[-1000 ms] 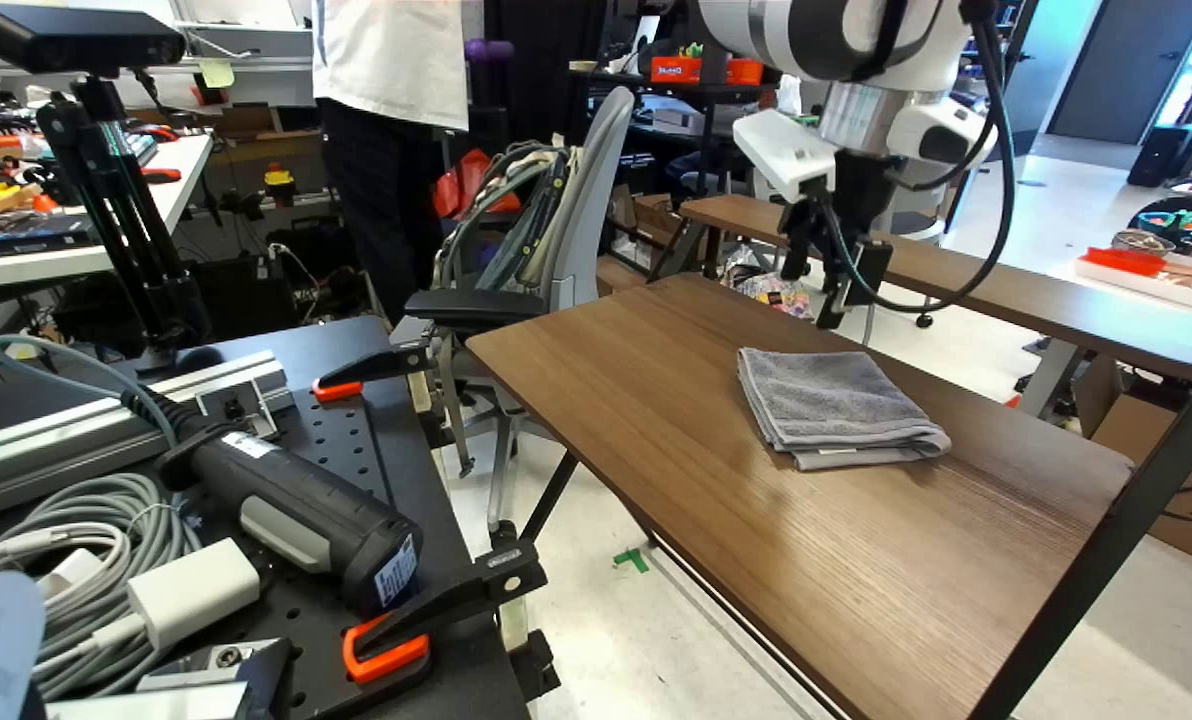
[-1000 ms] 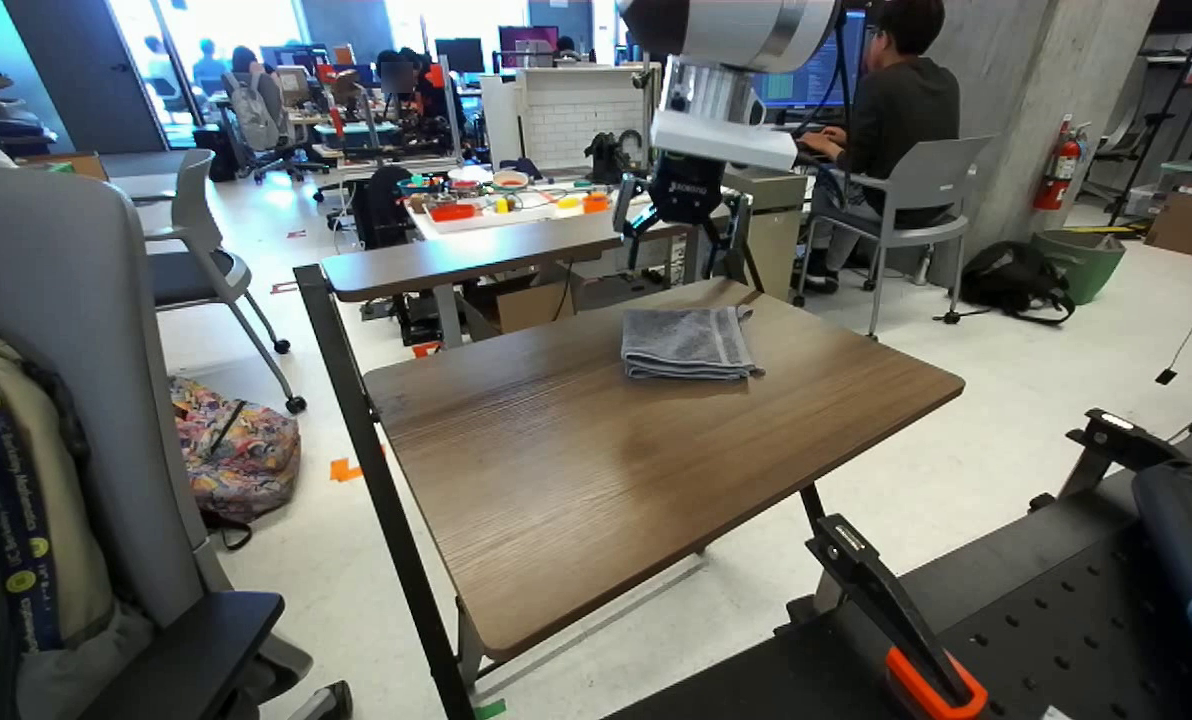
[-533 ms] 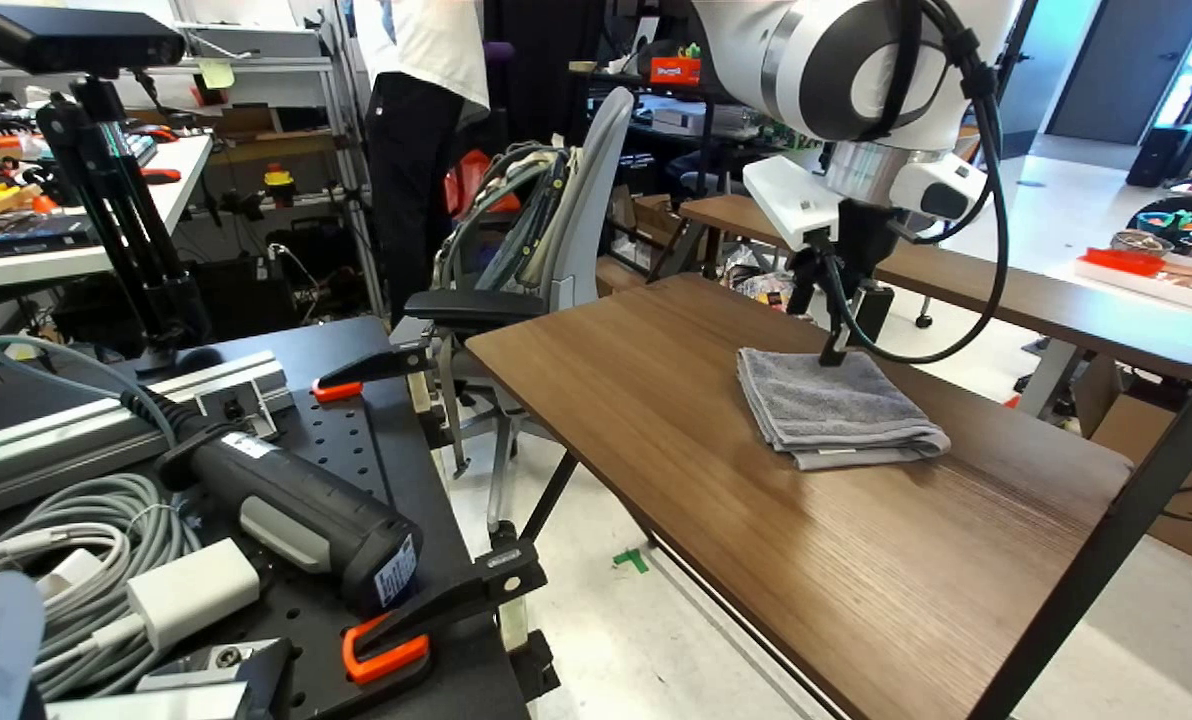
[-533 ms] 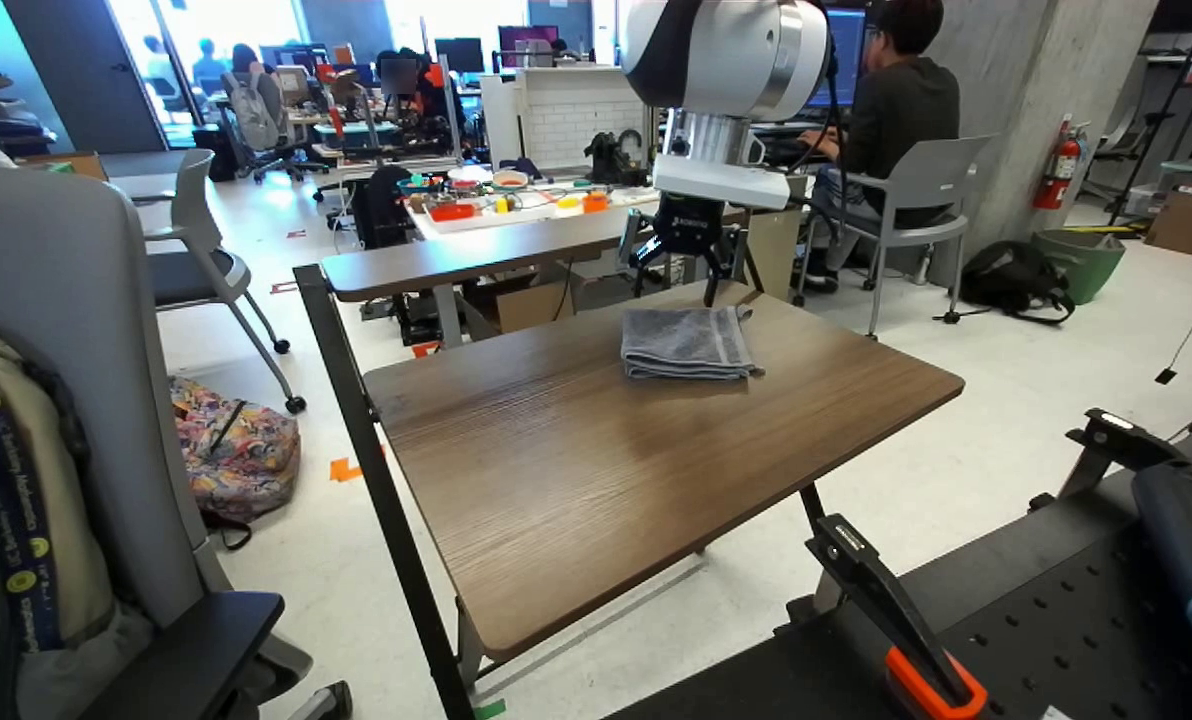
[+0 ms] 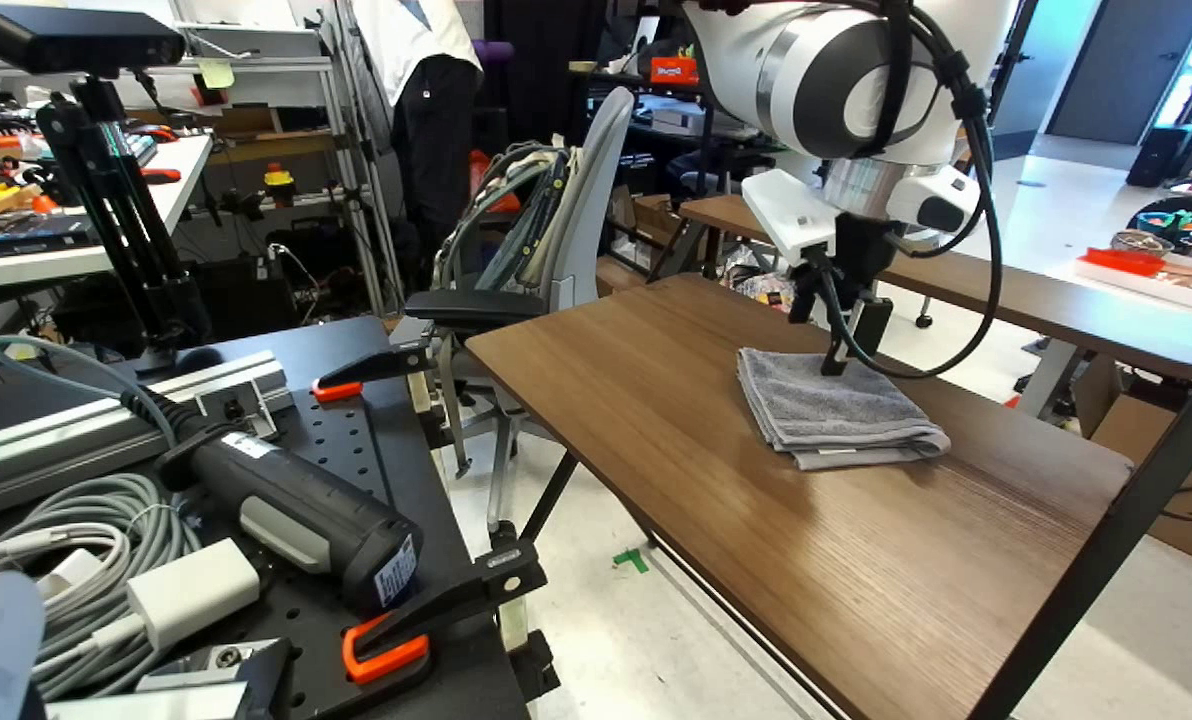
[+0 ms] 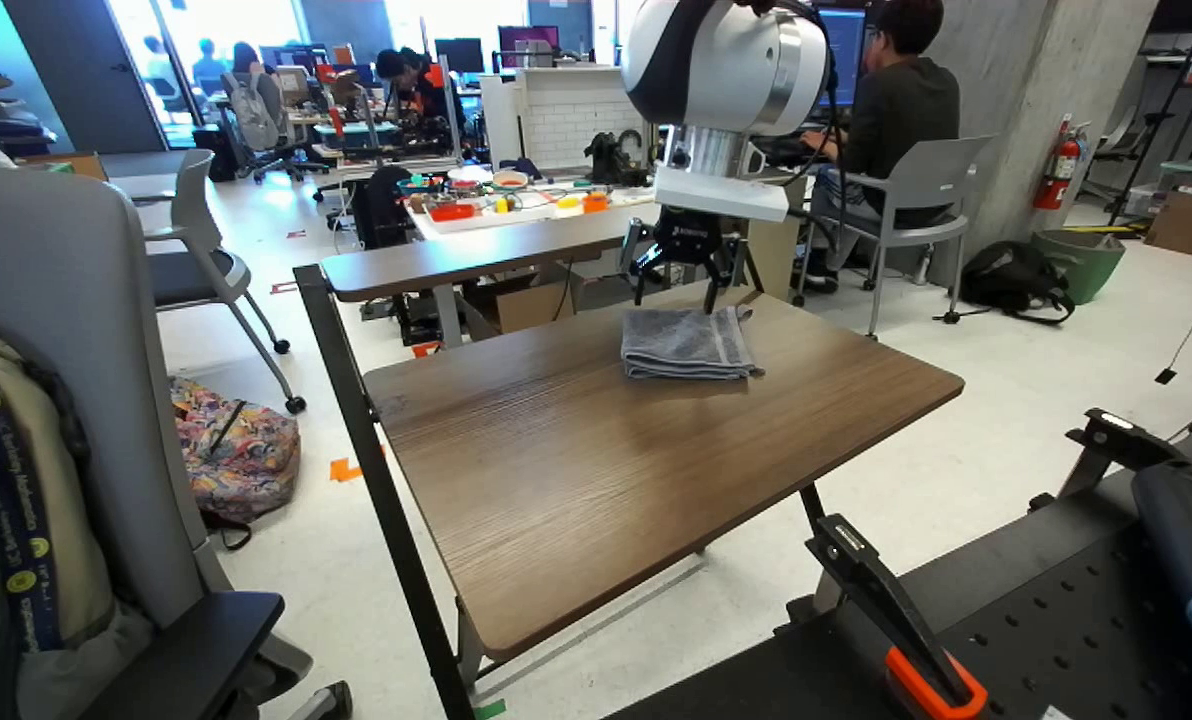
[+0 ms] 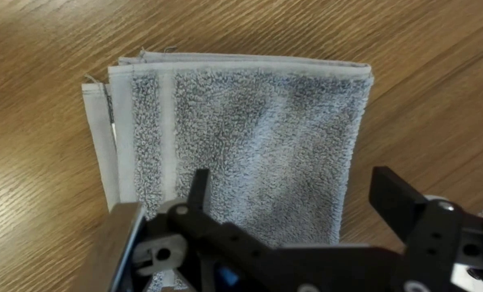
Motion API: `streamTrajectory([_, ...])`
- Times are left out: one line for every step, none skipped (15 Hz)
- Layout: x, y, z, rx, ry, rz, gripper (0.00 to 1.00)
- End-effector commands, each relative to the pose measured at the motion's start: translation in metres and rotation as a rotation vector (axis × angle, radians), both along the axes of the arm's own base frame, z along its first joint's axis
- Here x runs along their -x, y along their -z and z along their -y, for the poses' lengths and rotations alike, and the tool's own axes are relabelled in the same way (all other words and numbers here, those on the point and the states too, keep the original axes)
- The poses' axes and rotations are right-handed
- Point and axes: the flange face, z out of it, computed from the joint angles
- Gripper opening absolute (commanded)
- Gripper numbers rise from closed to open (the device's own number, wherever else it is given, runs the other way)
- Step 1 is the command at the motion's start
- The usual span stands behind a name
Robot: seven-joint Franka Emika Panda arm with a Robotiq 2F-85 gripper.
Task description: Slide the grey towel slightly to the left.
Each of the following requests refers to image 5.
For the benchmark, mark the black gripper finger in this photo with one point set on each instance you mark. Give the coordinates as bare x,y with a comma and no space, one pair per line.
874,325
837,357

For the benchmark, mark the white power adapter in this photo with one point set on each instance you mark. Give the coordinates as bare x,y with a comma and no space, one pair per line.
198,593

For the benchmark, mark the person in white shirt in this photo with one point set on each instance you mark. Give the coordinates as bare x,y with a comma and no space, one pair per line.
431,123

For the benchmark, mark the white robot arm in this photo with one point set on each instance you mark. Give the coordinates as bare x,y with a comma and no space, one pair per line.
820,73

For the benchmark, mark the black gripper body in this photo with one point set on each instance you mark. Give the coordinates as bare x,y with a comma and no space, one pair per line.
862,259

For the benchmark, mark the black and grey handheld device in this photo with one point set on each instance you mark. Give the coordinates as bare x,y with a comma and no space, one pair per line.
307,517

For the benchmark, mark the black stereo camera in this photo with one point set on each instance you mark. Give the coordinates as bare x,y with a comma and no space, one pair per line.
68,37

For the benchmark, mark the long wooden side table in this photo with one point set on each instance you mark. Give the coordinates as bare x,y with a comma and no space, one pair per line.
1063,305

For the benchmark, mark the grey towel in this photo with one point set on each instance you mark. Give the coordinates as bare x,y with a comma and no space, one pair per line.
830,406

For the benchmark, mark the silver aluminium extrusion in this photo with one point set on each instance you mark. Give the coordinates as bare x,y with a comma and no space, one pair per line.
78,434

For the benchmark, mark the black table leg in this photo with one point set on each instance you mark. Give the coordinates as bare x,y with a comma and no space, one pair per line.
549,499

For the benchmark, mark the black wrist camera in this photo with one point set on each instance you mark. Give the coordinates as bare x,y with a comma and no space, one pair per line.
806,289

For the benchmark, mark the metal ladder rack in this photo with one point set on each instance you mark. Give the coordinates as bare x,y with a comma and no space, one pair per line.
356,163

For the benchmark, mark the white cluttered work table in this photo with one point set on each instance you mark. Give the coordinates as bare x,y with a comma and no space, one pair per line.
37,243

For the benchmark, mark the black diagonal stand pole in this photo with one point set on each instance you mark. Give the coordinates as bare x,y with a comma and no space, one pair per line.
1119,524

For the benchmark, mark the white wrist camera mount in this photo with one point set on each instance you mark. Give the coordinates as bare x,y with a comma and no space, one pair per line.
781,208

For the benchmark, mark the cardboard box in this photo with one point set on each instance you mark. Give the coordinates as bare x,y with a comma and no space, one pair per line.
1176,463

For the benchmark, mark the black perforated workbench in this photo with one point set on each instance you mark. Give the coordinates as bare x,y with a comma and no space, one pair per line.
368,467

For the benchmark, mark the red flat tool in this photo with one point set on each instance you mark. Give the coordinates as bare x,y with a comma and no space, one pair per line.
1120,261

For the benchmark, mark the black camera stand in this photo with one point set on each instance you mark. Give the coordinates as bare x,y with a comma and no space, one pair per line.
123,223

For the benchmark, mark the grey office chair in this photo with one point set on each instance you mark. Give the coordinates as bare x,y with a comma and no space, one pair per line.
549,244

